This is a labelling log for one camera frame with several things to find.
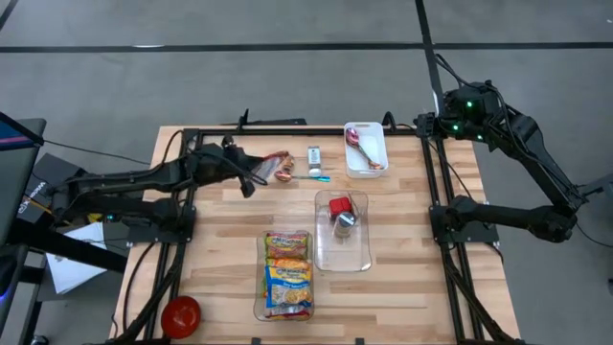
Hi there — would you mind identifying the green ramen packet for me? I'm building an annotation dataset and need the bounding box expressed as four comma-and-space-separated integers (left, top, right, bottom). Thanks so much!
264, 231, 310, 261

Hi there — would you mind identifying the iridescent spoon blue handle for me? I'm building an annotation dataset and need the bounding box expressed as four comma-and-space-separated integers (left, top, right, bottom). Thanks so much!
273, 170, 331, 184

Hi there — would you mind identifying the blue ramen packet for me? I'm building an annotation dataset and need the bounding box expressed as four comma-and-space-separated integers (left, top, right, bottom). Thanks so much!
263, 264, 314, 307

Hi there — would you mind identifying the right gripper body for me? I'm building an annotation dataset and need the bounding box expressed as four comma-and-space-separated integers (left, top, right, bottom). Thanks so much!
433, 83, 499, 145

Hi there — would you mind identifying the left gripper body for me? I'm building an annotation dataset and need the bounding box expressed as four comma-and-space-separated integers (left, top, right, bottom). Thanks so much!
191, 142, 255, 186

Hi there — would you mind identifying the dark red ramen packet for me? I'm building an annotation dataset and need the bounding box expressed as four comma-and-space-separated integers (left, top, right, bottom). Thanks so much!
252, 150, 291, 182

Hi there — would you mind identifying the red lid spice jar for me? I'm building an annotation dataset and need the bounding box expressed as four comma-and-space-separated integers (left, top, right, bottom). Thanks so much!
328, 195, 353, 219

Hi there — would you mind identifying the yellow cable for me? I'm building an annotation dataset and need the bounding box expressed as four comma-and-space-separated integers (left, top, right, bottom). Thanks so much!
26, 197, 73, 226

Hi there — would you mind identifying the white shaker bottle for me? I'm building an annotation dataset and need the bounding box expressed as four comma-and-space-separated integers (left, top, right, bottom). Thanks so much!
306, 145, 323, 177

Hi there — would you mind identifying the black box white lettering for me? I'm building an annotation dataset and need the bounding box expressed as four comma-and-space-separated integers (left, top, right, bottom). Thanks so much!
18, 151, 90, 226

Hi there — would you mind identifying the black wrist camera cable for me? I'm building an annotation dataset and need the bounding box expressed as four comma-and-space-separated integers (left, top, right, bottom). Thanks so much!
433, 52, 509, 126

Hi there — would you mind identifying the black monitor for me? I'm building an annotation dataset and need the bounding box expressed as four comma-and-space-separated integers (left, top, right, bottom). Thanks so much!
0, 110, 48, 248

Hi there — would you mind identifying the thin black cable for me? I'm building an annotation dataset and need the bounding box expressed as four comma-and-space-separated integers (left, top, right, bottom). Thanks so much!
41, 139, 152, 167

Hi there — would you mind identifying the black metal beam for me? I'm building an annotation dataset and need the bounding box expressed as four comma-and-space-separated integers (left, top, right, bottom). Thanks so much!
7, 218, 129, 274

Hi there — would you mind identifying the black floor cable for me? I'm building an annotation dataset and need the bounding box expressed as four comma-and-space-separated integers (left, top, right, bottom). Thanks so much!
577, 222, 613, 250

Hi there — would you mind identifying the rose gold spoon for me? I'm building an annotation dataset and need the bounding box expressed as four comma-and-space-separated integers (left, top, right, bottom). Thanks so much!
356, 143, 385, 172
353, 141, 379, 170

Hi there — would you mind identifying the white paper sheet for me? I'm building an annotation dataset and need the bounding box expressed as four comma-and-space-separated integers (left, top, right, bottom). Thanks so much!
46, 222, 109, 296

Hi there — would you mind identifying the glass spice jar white label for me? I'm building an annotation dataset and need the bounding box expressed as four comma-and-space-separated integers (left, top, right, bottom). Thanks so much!
333, 211, 357, 240

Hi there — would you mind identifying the iridescent spoon teal handle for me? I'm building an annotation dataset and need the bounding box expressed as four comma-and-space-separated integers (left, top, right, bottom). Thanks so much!
345, 126, 375, 164

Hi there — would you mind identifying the black power cable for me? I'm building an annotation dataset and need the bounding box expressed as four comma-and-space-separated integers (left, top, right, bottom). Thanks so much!
122, 241, 159, 336

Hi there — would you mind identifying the red bowl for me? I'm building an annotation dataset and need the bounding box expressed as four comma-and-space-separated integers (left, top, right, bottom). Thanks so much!
160, 295, 202, 340

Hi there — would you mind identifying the white plastic bin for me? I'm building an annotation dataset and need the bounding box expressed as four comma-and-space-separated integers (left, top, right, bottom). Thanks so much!
343, 121, 390, 179

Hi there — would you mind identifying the clear plastic bin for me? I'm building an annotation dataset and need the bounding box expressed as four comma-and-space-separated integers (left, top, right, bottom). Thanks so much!
313, 189, 374, 273
252, 229, 316, 323

